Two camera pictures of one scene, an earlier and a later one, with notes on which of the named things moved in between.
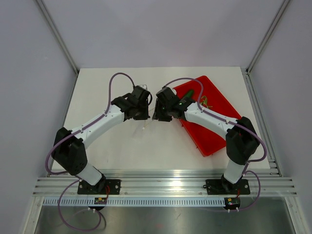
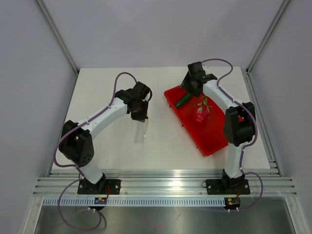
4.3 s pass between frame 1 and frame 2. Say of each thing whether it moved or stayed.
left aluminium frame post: stayed
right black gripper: moved
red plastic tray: stayed
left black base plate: stayed
